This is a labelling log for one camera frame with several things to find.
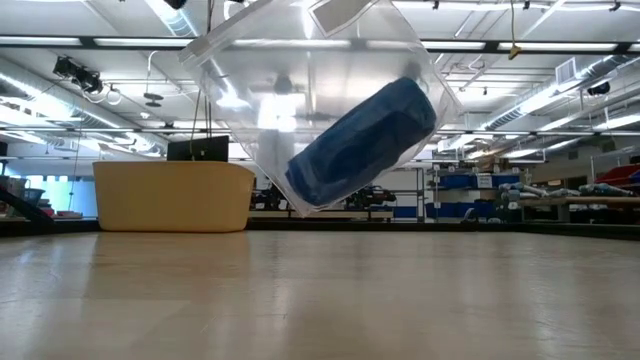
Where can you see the blue elastic bandage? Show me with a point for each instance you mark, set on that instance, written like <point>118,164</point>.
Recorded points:
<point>360,145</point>

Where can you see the clear plastic zip bag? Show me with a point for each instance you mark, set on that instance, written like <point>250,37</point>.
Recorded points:
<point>260,100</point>

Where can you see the black background robot arm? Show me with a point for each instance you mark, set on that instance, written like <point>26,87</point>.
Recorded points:
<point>370,196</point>
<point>270,197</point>

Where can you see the grey fabric roll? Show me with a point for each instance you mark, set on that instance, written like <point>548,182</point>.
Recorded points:
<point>535,190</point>
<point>605,189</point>

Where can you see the background wooden table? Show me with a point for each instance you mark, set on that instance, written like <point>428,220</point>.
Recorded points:
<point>360,215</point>

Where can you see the blue storage bin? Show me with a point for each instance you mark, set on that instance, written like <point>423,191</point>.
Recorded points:
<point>445,210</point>
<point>506,179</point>
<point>402,212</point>
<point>457,181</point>

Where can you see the grey metal shelf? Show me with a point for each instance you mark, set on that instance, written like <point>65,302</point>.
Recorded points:
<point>434,195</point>

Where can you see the yellow plastic bin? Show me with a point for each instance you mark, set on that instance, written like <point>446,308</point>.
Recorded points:
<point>170,200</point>

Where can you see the black ceiling disc fixture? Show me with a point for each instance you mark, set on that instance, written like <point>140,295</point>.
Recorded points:
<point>153,96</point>

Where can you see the white air vent grille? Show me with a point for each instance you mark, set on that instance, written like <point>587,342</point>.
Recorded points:
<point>566,71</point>

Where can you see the black crossbeam with light strips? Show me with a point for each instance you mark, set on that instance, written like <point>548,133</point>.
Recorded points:
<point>87,42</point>

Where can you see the wooden workbench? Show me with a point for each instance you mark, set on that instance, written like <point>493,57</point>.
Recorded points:
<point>600,201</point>

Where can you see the black ceiling camera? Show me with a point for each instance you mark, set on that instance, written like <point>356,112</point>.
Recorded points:
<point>598,88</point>
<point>282,84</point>
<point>80,77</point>

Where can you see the black aluminium rig frame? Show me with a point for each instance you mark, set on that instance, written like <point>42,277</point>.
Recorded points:
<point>450,227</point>

